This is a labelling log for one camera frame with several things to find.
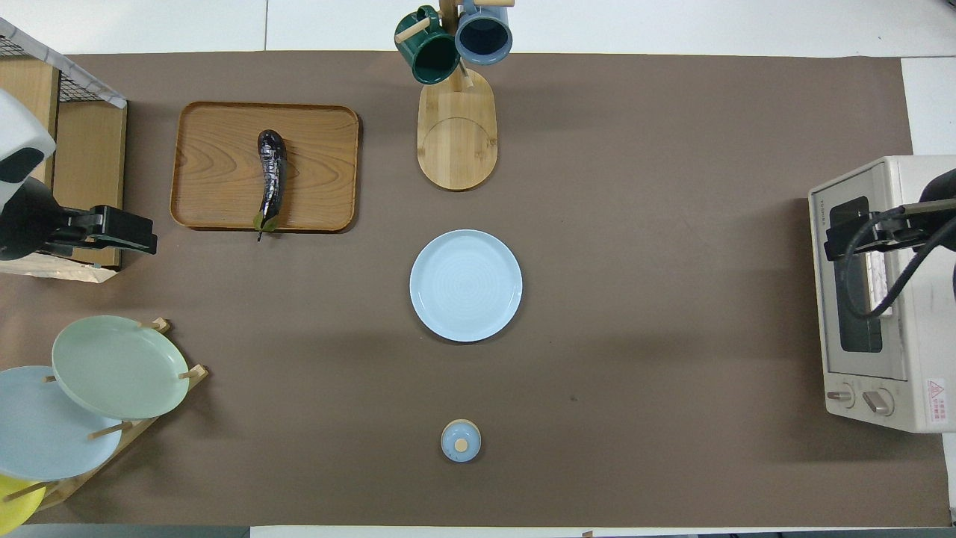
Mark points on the wooden serving tray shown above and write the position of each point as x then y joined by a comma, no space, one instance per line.
321,164

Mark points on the yellow plate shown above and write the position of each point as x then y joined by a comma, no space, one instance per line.
13,504

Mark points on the dark green mug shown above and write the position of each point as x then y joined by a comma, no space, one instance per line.
429,52

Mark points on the dark purple eggplant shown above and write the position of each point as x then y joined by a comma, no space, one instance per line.
272,175

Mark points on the wooden plate rack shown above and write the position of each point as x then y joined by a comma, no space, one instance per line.
138,435

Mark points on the cream toaster oven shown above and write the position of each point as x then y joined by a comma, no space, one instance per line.
926,359

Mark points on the wooden mug tree stand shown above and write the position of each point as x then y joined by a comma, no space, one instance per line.
455,142

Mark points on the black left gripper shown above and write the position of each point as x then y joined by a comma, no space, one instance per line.
127,228

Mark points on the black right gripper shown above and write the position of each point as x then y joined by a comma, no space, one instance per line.
848,240

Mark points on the light blue racked plate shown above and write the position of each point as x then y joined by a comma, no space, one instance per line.
45,433

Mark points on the blue grey mug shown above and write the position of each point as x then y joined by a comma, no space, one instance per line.
484,36

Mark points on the brown table mat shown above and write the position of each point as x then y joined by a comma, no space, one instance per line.
635,224

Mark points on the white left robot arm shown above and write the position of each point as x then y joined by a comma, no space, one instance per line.
19,142

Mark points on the pale green plate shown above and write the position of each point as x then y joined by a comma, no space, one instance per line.
119,366

